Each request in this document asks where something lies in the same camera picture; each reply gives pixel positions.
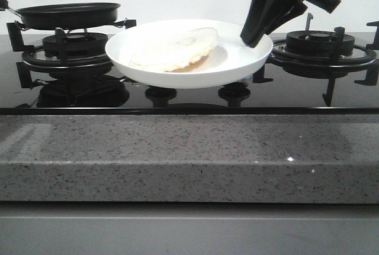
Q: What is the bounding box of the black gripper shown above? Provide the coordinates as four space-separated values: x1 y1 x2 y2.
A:
240 0 341 48

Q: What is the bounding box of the white round plate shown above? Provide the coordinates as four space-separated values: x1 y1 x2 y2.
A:
105 19 273 89

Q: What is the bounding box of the black frying pan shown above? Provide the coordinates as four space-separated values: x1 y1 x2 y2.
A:
1 0 121 30

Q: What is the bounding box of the black pan support grate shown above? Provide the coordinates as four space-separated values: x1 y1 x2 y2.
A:
266 13 378 86
5 19 137 69

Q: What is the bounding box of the black round gas burner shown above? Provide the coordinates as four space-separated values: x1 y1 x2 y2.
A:
42 33 108 57
285 30 355 57

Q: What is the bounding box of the black glass gas cooktop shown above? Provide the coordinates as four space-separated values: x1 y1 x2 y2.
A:
1 35 378 115

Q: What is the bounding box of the grey cabinet drawer front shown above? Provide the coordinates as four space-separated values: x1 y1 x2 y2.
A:
1 202 378 254

